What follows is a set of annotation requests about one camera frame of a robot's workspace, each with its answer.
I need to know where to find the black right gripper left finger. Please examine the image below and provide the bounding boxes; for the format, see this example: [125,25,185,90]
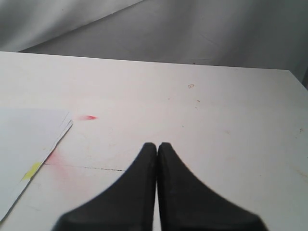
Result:
[56,142,157,231]

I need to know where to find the grey backdrop cloth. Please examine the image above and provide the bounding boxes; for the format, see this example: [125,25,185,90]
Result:
[0,0,308,86]

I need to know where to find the yellow sticky tab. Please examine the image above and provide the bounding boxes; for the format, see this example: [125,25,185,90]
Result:
[22,162,42,180]

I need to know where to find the white paper stack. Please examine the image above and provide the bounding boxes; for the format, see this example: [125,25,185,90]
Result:
[0,108,73,219]

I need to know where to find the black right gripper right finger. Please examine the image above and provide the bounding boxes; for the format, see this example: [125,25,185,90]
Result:
[157,142,266,231]

